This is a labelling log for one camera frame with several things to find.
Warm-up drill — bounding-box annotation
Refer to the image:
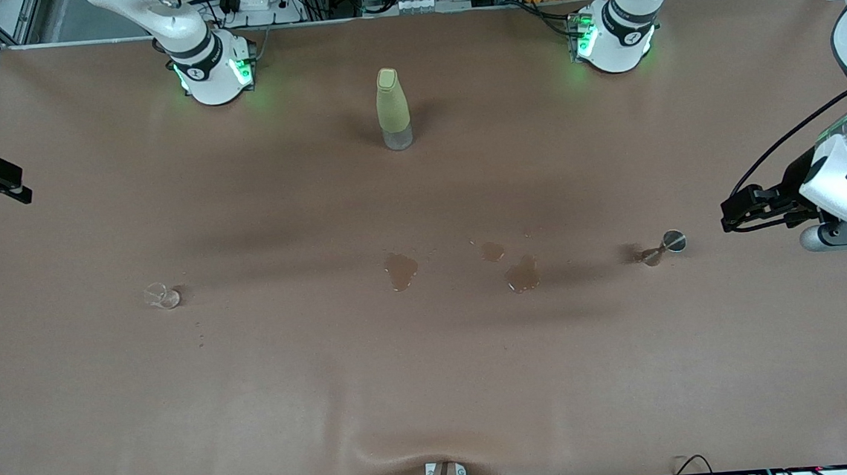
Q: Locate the green bottle with clear base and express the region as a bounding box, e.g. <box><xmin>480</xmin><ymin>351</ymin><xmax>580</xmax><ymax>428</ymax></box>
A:
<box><xmin>373</xmin><ymin>65</ymin><xmax>415</xmax><ymax>152</ymax></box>

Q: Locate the white electrical connector block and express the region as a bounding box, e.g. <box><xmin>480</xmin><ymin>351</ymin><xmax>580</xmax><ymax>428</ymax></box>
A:
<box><xmin>362</xmin><ymin>0</ymin><xmax>471</xmax><ymax>17</ymax></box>

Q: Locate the metal double-cone jigger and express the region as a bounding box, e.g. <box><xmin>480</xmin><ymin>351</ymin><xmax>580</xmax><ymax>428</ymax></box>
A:
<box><xmin>636</xmin><ymin>228</ymin><xmax>689</xmax><ymax>268</ymax></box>

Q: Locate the large spilled liquid puddle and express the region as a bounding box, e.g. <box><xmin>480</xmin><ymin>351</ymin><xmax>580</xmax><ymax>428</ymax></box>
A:
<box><xmin>384</xmin><ymin>251</ymin><xmax>421</xmax><ymax>293</ymax></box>

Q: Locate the white power strip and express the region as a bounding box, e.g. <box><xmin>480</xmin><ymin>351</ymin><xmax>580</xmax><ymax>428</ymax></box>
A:
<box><xmin>217</xmin><ymin>0</ymin><xmax>291</xmax><ymax>19</ymax></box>

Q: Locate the black looped cable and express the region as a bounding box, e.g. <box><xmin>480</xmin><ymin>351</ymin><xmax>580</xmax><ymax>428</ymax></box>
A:
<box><xmin>670</xmin><ymin>453</ymin><xmax>717</xmax><ymax>475</ymax></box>

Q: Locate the brown table mat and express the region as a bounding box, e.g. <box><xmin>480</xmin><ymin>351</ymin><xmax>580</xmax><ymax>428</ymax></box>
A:
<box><xmin>0</xmin><ymin>0</ymin><xmax>847</xmax><ymax>475</ymax></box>

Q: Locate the clear glass measuring beaker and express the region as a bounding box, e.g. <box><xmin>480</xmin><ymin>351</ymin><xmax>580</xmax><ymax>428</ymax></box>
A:
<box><xmin>142</xmin><ymin>281</ymin><xmax>181</xmax><ymax>312</ymax></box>

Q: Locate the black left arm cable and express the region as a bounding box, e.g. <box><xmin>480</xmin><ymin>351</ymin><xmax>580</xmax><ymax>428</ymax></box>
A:
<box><xmin>723</xmin><ymin>87</ymin><xmax>847</xmax><ymax>202</ymax></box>

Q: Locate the wide spilled liquid puddle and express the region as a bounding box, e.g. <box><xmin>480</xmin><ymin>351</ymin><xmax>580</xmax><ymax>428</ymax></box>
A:
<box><xmin>505</xmin><ymin>254</ymin><xmax>542</xmax><ymax>294</ymax></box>

